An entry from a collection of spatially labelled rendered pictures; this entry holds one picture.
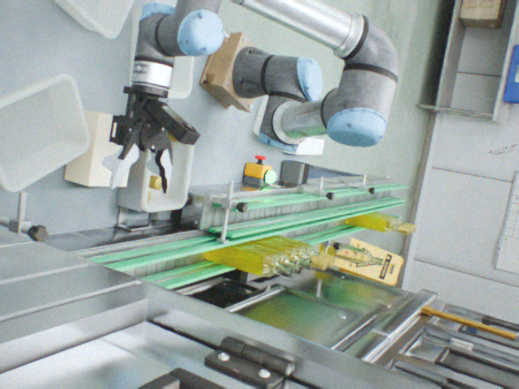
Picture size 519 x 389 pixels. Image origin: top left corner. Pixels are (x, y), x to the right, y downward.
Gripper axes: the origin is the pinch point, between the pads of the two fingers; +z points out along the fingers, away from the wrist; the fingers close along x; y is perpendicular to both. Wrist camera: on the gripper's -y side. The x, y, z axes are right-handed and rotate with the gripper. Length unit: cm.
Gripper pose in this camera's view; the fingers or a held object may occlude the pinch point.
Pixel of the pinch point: (142, 193)
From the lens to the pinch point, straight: 109.9
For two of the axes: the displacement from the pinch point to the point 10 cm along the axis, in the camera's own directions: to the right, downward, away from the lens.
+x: -5.0, -0.4, -8.6
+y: -8.5, -1.6, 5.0
